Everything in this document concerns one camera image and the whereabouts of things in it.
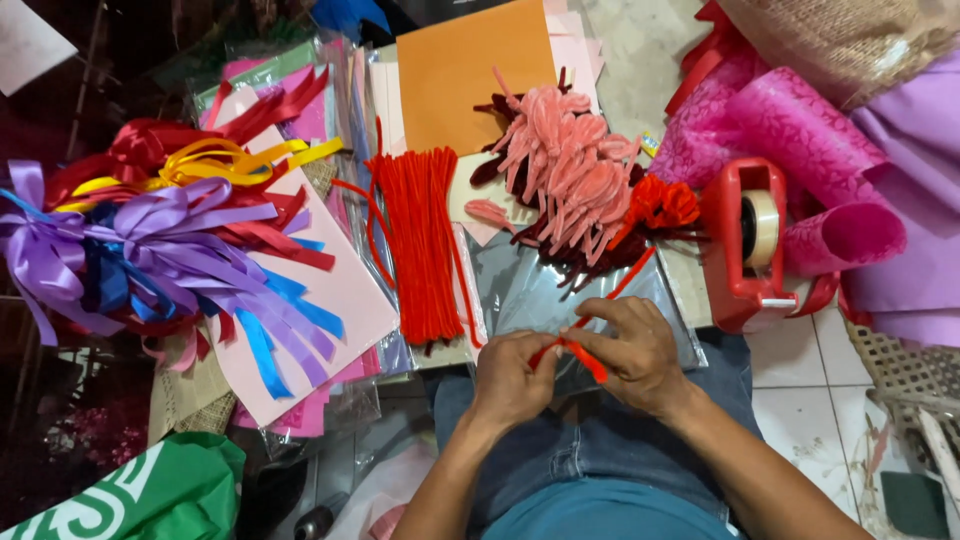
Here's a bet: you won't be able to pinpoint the small pink chenille petal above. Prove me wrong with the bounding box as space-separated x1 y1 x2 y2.
463 198 520 235

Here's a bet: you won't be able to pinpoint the red tape dispenser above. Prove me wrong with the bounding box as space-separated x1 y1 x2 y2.
700 156 843 336

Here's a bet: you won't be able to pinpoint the person's blue jeans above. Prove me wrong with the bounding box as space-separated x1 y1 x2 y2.
422 328 765 528

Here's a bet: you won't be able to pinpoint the blue ribbon bunch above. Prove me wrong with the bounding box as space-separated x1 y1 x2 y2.
78 201 348 402

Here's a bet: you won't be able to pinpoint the red ribbon bunch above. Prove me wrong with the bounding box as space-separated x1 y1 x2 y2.
43 66 339 348

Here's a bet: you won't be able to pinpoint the black bottle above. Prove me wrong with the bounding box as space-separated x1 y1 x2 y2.
292 490 354 540

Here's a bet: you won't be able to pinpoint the bundle of red pipe cleaners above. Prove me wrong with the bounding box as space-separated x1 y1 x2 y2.
332 144 486 355

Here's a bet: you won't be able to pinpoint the single orange-red pipe cleaner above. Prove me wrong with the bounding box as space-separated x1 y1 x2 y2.
528 246 658 385

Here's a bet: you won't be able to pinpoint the yellow ribbon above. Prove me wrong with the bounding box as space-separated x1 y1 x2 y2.
51 136 346 215

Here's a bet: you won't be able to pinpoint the stack of coloured sheets in plastic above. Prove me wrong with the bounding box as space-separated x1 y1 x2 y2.
189 36 415 442

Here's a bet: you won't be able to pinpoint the pile of pink chenille flowers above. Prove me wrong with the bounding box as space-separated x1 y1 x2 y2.
490 66 644 268

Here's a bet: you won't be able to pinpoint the pink patterned wrapping paper roll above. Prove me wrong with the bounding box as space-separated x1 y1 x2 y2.
648 66 909 280

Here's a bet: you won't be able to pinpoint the beige burlap mesh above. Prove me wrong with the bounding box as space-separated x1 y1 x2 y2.
716 0 960 112

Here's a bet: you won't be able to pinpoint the dark green sponge block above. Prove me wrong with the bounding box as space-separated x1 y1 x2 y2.
879 470 951 540

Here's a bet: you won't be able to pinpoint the person's left hand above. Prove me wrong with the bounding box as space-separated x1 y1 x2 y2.
471 330 564 433

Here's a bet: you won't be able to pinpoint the orange paper sheet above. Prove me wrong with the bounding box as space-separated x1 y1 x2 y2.
395 0 561 159

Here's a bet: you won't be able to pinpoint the orange chenille flower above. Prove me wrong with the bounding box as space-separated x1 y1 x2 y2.
606 174 703 253

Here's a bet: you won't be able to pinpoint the purple wrapping paper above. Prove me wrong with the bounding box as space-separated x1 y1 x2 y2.
838 46 960 351

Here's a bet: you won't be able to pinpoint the burlap cloth piece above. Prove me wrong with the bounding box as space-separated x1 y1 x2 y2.
147 343 238 445

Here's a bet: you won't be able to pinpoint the purple ribbon bow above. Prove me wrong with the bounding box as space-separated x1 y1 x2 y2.
84 176 339 390
0 159 127 348

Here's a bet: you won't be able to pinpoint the white woven basket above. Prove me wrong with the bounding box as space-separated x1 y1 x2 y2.
843 313 960 481

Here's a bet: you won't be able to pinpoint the person's right hand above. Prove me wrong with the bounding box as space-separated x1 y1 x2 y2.
558 296 696 420

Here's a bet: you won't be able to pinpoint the person's teal shirt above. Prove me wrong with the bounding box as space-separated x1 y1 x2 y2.
480 478 742 540

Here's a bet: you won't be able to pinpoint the green plastic bag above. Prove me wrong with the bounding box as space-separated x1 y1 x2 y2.
0 430 249 540

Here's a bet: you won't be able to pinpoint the blue paper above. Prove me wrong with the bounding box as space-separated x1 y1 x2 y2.
310 0 393 40

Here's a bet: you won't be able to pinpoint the cream paper sheet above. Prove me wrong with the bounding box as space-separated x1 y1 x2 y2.
447 152 543 228

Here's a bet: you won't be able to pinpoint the clear tape roll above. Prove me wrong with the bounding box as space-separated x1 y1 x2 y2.
740 189 782 272

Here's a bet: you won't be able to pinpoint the white paper sheet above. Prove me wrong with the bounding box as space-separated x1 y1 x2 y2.
0 0 80 99

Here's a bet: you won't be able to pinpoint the pale pink paper sheets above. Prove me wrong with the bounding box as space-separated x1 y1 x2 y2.
541 0 607 115

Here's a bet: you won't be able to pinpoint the clear plastic sleeve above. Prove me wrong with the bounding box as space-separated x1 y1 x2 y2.
463 223 711 399

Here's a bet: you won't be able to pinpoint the light pink paper sheet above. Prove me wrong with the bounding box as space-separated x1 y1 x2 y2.
204 84 403 429

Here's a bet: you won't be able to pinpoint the red wrapping paper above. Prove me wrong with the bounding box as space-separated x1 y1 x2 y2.
663 0 755 118

